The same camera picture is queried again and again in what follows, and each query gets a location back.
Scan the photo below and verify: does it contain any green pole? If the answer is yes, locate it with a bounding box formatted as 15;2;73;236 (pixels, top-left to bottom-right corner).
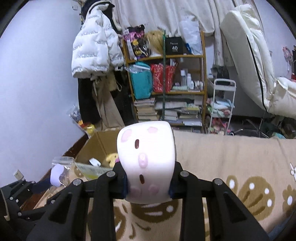
162;30;166;121

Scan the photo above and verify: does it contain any pink cube pig plush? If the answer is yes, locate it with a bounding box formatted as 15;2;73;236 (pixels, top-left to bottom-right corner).
116;121;176;204

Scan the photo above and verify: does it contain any wooden bookshelf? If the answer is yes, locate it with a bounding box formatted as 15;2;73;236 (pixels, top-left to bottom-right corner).
122;31;207;133

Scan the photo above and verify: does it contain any red gift bag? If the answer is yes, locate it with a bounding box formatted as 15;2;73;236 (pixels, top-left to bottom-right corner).
151;64;176;93

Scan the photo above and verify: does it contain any beige trench coat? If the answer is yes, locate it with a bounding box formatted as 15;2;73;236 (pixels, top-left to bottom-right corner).
93;72;125;131

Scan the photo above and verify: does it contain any printed cardboard box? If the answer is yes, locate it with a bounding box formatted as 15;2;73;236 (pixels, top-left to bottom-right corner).
74;128;120;180

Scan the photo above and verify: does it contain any white puffer jacket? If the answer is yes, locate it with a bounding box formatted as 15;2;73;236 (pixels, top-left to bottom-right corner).
71;1;125;79

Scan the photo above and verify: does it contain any white folded mattress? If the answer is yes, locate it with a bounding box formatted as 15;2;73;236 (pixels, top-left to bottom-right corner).
220;4;295;118

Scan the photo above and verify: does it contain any plastic bag of toys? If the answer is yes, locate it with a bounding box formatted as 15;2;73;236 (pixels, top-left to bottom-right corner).
68;105;96;138

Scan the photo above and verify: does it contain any clear plastic bag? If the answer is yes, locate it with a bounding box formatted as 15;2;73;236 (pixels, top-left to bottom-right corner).
50;156;74;187

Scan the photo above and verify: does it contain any yellow round plush toy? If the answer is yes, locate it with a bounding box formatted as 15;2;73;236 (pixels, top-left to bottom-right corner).
105;153;119;168

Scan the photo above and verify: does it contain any blonde wig head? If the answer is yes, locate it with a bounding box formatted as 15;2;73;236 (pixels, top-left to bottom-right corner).
144;30;164;57

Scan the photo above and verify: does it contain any teal bag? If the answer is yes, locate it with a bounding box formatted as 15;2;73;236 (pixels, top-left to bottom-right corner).
127;62;153;100

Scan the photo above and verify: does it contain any white curtain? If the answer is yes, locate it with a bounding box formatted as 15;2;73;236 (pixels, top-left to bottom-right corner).
112;0;263;66

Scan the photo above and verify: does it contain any wall outlet upper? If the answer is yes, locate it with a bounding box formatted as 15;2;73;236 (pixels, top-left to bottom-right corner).
13;169;24;180

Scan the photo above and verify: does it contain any black box with 40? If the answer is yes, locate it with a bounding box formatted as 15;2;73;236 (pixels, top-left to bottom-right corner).
165;37;184;55

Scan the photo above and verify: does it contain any white rolling cart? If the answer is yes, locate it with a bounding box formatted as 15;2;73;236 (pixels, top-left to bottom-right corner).
206;78;236;135

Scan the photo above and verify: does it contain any stack of books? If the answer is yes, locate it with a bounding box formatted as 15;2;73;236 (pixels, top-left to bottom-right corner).
134;97;159;123

